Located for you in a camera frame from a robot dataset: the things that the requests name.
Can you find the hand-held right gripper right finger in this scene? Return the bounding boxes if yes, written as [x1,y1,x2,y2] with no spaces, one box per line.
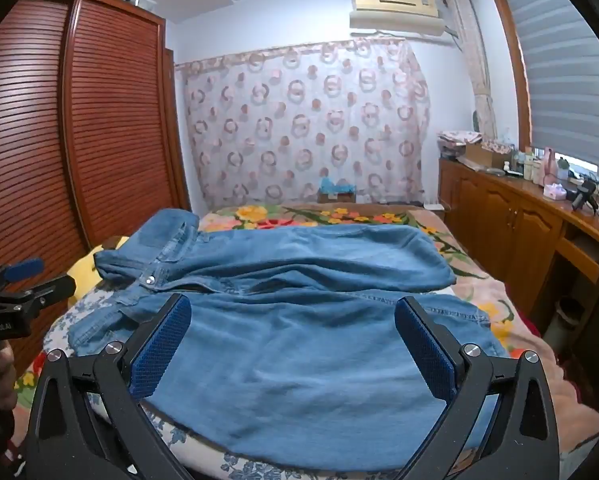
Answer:
[394,296,563,480]

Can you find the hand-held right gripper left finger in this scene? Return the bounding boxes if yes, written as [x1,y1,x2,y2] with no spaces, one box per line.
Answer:
[25,292,200,480]

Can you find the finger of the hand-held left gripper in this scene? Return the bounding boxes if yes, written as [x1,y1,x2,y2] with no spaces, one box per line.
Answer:
[0,258,45,295]
[0,275,76,313]

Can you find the blue denim pants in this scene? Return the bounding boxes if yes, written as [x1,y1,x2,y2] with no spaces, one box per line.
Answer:
[68,208,510,463]

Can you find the yellow plush toy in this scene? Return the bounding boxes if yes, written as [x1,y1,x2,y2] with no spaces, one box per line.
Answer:
[69,245,105,306]

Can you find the white trash bin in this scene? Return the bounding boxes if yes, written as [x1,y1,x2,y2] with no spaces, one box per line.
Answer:
[544,297,587,356]

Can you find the colourful flower blanket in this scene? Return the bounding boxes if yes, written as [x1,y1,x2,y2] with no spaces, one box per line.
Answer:
[16,203,599,480]

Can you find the wooden sideboard cabinet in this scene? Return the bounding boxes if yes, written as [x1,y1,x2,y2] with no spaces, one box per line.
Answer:
[438,157,599,321]

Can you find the white blue-flowered cloth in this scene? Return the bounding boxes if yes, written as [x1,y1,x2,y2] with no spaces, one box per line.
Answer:
[44,287,460,480]

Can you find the brown slatted wooden wardrobe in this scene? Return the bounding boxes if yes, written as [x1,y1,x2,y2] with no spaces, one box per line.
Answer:
[0,0,192,376]

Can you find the blue plush toy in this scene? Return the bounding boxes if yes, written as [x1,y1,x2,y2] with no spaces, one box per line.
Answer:
[319,177,355,195]

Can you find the open cardboard box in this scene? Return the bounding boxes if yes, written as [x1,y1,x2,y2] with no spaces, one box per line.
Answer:
[465,141,517,168]

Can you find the group of toiletry bottles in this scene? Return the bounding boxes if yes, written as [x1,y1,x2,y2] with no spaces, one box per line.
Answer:
[512,146,570,186]

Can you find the stack of folded floral cloths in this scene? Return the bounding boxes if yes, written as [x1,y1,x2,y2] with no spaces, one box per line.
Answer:
[437,130,483,161]

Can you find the black tripod stand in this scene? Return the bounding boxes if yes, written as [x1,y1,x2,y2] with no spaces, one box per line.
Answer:
[571,180,599,211]

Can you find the circle-patterned sheer curtain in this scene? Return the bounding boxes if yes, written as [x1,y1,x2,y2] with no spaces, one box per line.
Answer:
[174,39,433,211]

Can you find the beige tied curtain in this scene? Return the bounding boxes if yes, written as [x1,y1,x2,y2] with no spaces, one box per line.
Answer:
[444,0,497,141]

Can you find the grey window blind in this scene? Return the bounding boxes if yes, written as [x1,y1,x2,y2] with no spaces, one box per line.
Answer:
[499,0,599,171]

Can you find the wooden window frame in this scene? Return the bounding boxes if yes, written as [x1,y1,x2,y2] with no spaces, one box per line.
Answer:
[487,0,533,153]

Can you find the beige wall air conditioner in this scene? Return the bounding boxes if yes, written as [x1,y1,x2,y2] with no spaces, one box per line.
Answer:
[348,0,459,41]

